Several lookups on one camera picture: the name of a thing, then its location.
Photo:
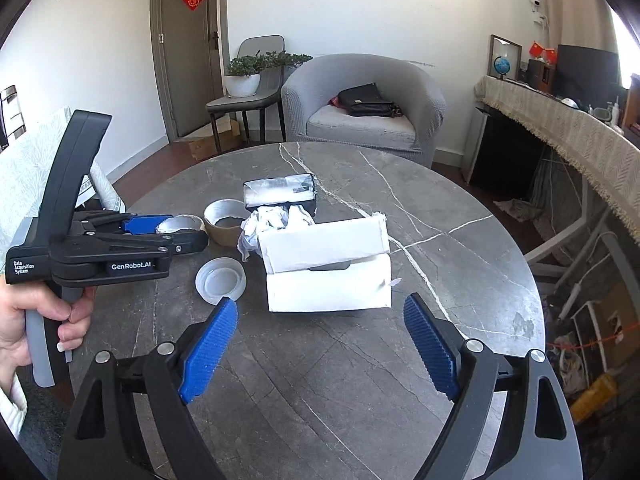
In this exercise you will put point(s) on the grey chair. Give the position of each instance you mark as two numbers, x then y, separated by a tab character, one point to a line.
260	45

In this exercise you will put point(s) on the brown tape roll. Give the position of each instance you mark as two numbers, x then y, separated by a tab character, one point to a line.
222	237

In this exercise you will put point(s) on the white security camera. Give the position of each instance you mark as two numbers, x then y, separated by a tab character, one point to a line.
537	1

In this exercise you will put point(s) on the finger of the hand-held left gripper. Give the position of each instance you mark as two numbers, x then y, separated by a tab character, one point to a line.
142	223
185	245

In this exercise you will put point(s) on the grey armchair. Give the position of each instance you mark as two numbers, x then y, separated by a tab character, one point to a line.
360	130

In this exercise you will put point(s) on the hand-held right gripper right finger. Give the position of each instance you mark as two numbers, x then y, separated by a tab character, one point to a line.
432	350

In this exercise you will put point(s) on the small blue globe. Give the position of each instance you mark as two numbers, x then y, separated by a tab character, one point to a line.
501	66

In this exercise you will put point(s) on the potted plant white pot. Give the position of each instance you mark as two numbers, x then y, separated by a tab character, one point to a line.
242	85

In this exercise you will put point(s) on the crumpled newspaper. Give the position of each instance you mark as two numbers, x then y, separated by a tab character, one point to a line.
517	210

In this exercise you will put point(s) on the white side panel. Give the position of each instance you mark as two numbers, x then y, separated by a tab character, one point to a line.
474	140

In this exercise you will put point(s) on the beige lace cloth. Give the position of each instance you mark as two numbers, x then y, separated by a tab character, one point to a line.
575	130

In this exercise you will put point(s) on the picture frame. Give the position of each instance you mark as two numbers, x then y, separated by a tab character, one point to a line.
515	45

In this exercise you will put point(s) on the person's left hand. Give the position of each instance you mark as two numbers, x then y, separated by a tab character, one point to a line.
15	330

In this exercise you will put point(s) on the black bag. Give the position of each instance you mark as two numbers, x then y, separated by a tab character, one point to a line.
365	100

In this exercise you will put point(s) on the white cardboard box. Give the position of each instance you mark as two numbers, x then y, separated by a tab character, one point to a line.
325	290

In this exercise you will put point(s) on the small red flags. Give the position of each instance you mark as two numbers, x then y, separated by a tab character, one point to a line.
544	51

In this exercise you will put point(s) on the black monitor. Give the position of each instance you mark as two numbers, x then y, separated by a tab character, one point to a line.
585	75

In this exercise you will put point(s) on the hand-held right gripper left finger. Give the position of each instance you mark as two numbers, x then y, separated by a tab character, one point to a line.
207	350

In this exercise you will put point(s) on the white paper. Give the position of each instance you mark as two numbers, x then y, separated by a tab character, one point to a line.
270	220

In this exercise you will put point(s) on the grey door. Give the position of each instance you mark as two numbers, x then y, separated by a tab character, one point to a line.
190	60

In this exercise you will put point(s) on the grey wall pipe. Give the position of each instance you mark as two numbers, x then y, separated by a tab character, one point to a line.
224	35

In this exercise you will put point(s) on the round grey marble table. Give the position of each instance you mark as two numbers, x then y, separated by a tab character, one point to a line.
350	385

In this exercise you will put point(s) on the white round lid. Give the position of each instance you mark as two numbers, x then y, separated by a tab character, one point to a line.
220	280

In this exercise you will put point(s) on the flat brown cardboard box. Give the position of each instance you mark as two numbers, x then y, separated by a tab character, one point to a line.
210	145

